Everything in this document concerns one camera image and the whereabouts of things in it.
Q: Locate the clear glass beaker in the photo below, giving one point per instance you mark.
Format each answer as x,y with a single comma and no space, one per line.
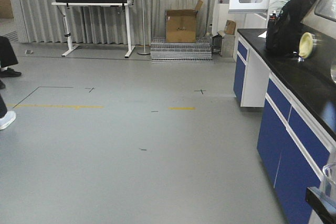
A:
329,180

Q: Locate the dark bottle red band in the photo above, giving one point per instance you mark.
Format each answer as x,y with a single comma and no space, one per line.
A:
271,22

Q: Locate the yellow round lid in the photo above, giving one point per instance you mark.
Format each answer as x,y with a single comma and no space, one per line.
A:
306,45

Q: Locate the open cardboard box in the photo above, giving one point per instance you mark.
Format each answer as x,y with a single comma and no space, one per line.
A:
181,24

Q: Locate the person white shoe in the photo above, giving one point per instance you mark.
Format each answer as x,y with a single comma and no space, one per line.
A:
7,117

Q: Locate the blue white lab cabinet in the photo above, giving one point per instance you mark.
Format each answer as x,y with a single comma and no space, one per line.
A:
297,131

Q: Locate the black plastic bag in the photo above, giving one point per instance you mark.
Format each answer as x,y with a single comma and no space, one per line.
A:
285,37

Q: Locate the grey metal bin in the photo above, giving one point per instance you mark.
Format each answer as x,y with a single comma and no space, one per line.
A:
223,44

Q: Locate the metal grate platform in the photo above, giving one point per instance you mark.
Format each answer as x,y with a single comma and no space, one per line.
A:
200,50

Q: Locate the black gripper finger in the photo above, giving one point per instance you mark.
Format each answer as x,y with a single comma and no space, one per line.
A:
322,204

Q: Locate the person leg black shoe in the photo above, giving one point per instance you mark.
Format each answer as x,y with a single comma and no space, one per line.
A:
8,59

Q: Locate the small cardboard box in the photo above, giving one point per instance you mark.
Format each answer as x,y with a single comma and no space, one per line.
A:
230,27

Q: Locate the white leg standing desk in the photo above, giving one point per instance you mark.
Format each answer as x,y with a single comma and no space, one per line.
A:
98,20

